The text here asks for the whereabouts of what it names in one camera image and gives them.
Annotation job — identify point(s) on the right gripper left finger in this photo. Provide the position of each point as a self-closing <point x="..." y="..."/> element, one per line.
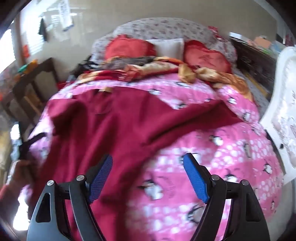
<point x="50" y="221"/>

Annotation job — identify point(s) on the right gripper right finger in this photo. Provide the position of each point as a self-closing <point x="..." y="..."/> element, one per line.
<point x="246" y="220"/>

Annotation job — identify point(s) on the dark red garment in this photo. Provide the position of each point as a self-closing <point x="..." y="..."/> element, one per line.
<point x="131" y="125"/>

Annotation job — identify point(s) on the person left hand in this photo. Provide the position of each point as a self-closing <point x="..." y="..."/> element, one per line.
<point x="22" y="175"/>

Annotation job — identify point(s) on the pink penguin blanket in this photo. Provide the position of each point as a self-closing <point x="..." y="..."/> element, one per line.
<point x="169" y="209"/>

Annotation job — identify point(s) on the dark wooden table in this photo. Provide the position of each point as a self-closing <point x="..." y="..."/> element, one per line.
<point x="26" y="100"/>

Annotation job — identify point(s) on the dark carved wooden cabinet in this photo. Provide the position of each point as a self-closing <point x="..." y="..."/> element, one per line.
<point x="257" y="65"/>

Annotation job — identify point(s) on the orange red patterned blanket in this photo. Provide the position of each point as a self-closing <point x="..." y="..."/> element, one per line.
<point x="134" y="69"/>

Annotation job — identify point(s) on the right red heart cushion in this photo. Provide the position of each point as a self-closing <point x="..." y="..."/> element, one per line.
<point x="198" y="55"/>

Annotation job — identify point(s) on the red heart cushion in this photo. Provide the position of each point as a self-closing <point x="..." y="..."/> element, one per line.
<point x="125" y="46"/>
<point x="198" y="55"/>

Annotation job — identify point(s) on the white pillow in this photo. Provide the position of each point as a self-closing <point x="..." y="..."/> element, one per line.
<point x="172" y="48"/>

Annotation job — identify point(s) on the left red heart cushion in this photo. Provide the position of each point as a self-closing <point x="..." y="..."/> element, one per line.
<point x="125" y="46"/>

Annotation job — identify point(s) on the black hanging garment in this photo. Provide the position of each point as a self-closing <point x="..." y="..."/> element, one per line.
<point x="42" y="30"/>

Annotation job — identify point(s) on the floral padded headboard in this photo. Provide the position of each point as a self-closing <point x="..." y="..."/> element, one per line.
<point x="165" y="28"/>

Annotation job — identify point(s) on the black tripod camera rig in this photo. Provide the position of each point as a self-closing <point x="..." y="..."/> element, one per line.
<point x="86" y="65"/>

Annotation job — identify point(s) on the white wall calendar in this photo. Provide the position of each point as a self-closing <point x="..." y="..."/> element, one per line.
<point x="65" y="15"/>

